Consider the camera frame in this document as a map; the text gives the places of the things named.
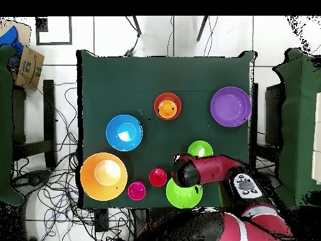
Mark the cardboard box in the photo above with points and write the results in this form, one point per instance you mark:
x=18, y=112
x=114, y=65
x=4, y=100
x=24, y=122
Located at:
x=30, y=67

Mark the black power strip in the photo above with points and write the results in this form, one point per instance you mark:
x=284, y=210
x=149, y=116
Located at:
x=101, y=219

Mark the purple plastic bowl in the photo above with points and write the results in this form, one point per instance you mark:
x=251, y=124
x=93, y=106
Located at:
x=230, y=106

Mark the yellow plastic bowl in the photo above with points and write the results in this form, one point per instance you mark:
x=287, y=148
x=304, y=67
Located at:
x=104, y=175

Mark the black bench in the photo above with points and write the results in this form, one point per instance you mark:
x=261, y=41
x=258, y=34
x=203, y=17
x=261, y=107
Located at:
x=49, y=120

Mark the grey base with black knob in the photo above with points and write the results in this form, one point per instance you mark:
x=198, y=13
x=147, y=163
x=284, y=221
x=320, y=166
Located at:
x=35, y=179

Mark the green cloth on side table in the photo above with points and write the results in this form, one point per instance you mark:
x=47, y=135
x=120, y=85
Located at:
x=5, y=125
x=298, y=100

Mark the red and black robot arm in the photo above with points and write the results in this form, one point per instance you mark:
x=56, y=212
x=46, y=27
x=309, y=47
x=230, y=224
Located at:
x=213, y=169

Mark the small green ribbed bowl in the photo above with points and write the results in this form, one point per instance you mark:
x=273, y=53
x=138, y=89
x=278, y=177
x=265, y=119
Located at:
x=198, y=148

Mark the red plastic cup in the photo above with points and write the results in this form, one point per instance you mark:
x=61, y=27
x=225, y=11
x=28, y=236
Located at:
x=158, y=177

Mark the orange plastic bowl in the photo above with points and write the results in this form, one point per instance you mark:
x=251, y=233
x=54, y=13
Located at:
x=160, y=96

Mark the large blue plastic bowl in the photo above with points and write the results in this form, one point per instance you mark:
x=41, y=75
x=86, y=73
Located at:
x=124, y=133

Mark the large green plastic bowl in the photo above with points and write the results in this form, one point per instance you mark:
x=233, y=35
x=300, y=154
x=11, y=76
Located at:
x=183, y=198

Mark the pink plastic cup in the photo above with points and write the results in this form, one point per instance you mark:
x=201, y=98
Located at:
x=136, y=190

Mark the black square frame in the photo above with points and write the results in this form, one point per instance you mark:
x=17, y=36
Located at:
x=54, y=43

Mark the orange plastic cup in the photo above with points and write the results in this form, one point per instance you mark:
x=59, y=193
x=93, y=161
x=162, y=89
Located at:
x=167, y=109

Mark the blue cloth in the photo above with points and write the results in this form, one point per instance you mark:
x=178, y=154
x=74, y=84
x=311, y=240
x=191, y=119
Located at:
x=11, y=37

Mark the dark green tablecloth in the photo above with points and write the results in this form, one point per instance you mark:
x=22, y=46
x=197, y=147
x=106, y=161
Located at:
x=163, y=75

